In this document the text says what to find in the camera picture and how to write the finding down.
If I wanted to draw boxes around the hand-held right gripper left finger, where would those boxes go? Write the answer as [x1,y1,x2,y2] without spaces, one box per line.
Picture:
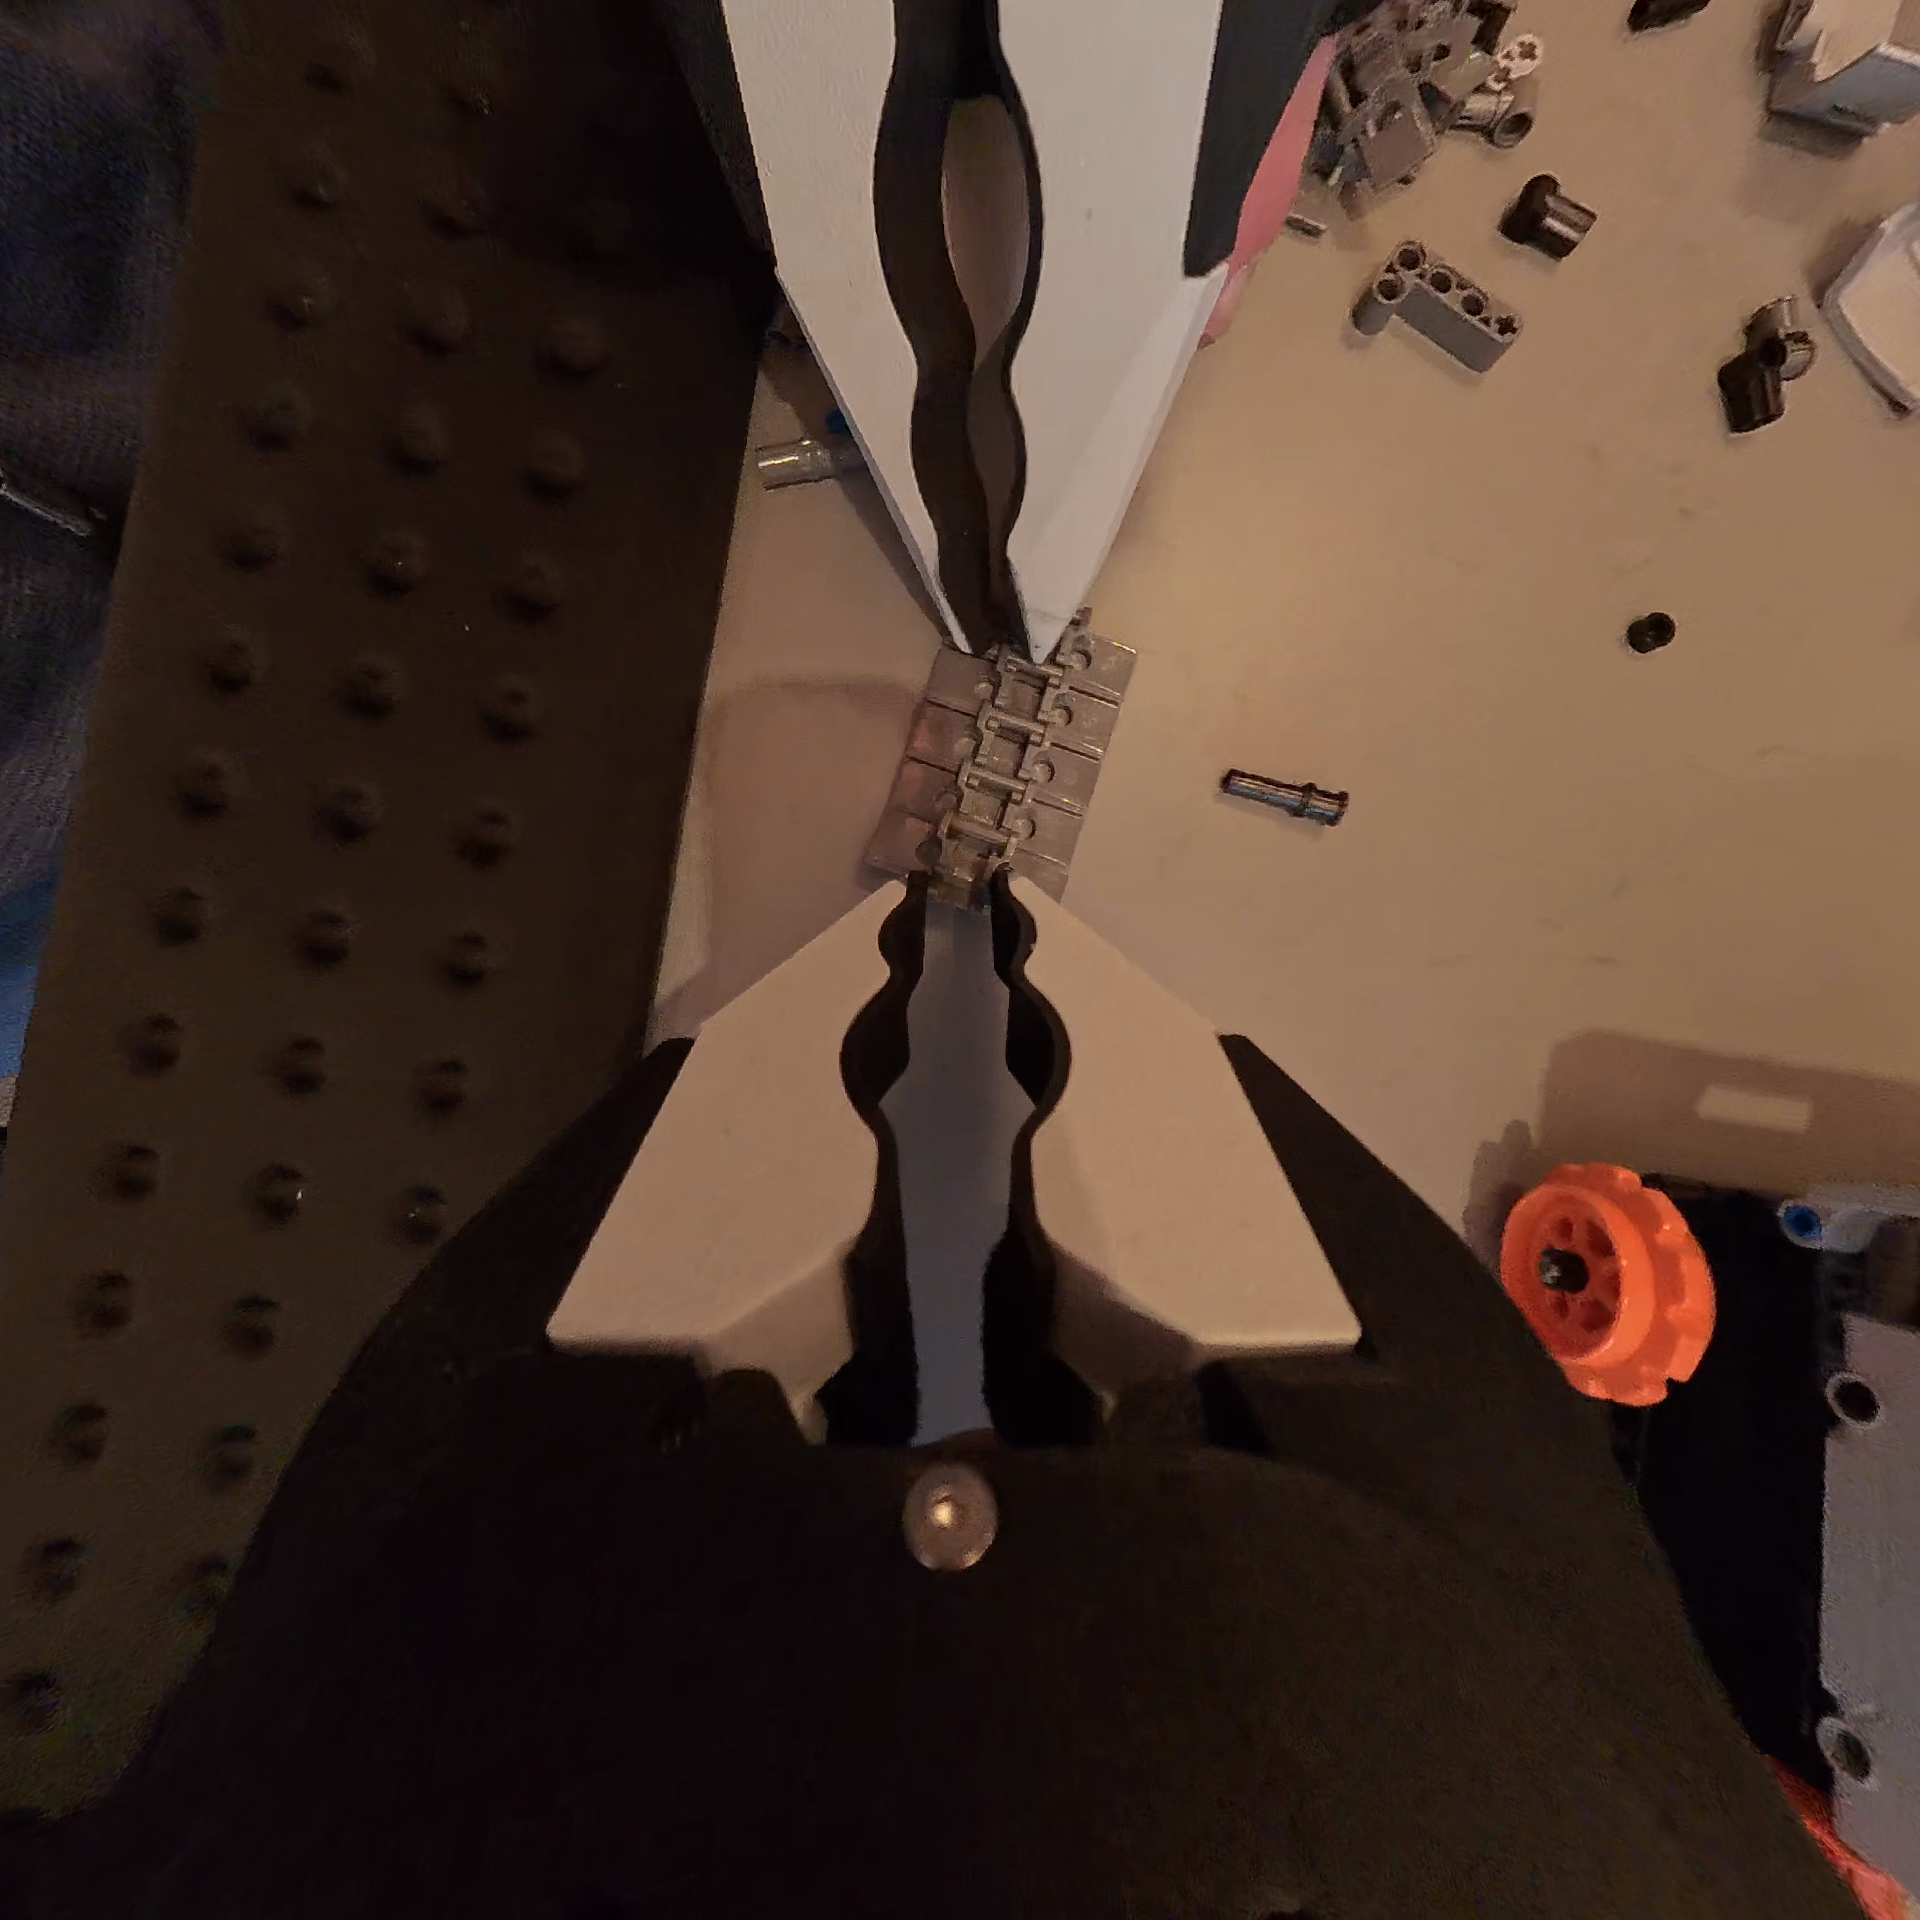
[546,874,920,1443]

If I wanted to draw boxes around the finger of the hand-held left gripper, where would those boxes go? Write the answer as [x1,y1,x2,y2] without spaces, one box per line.
[982,0,1232,664]
[720,0,991,650]

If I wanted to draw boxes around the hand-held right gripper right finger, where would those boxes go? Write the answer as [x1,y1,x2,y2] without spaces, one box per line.
[990,874,1365,1443]

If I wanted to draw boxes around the grey clip plate assembly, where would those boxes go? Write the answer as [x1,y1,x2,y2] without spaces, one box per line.
[864,609,1142,910]

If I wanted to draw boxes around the person's left hand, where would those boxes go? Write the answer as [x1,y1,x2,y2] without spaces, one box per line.
[1200,37,1342,351]

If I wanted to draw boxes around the pile of grey clip plates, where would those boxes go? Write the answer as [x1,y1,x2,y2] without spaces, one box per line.
[1296,0,1544,243]

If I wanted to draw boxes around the grey perforated beam assembly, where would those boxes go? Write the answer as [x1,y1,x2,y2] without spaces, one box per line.
[1351,241,1524,377]

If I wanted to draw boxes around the black round connector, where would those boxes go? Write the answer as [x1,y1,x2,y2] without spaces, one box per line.
[1499,177,1600,262]

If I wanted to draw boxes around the black toy car orange wheels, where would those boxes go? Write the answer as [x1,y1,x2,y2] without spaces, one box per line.
[1499,1162,1920,1920]

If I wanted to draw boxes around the black dimpled foam pad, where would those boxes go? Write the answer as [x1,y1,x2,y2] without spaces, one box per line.
[0,0,774,1802]

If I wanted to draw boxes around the black and grey connector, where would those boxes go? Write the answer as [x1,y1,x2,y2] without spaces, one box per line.
[1717,296,1820,438]

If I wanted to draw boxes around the pale grey angled panel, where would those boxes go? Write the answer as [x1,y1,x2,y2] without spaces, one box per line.
[1767,0,1920,138]

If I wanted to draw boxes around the pale curved panel with pins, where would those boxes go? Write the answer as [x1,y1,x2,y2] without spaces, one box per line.
[1820,202,1920,414]

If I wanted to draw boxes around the person's leg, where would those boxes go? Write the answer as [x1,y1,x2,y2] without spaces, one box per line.
[0,0,213,1053]

